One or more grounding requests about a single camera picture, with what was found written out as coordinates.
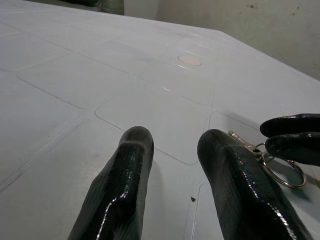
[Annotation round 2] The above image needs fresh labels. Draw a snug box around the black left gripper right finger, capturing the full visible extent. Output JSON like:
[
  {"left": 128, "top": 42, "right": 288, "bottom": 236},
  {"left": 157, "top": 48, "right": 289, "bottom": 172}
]
[{"left": 197, "top": 128, "right": 314, "bottom": 240}]

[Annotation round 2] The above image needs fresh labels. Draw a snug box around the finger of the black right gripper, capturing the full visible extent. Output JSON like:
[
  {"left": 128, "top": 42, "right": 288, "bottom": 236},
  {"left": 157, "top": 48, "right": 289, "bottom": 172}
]
[
  {"left": 264, "top": 132, "right": 320, "bottom": 166},
  {"left": 259, "top": 113, "right": 320, "bottom": 138}
]

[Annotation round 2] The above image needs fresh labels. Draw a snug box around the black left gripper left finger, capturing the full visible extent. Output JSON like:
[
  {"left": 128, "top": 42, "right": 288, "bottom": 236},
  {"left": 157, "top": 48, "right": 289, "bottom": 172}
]
[{"left": 67, "top": 125, "right": 155, "bottom": 240}]

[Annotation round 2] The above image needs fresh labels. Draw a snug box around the large silver key ring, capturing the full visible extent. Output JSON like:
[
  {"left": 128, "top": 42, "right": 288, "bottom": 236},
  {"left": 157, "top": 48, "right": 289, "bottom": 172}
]
[{"left": 261, "top": 152, "right": 307, "bottom": 189}]

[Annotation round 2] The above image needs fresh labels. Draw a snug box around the small silver key ring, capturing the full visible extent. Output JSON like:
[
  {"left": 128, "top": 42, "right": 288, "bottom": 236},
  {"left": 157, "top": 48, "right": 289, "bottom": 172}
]
[{"left": 252, "top": 142, "right": 267, "bottom": 155}]

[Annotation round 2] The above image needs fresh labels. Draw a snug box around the silver key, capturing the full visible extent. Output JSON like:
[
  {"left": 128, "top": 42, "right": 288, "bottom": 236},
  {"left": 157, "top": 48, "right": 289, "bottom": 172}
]
[{"left": 228, "top": 130, "right": 261, "bottom": 157}]

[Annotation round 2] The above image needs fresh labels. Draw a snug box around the round beige table hole cap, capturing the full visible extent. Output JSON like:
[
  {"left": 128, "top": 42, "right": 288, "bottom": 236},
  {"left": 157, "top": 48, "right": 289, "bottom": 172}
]
[{"left": 177, "top": 55, "right": 202, "bottom": 67}]

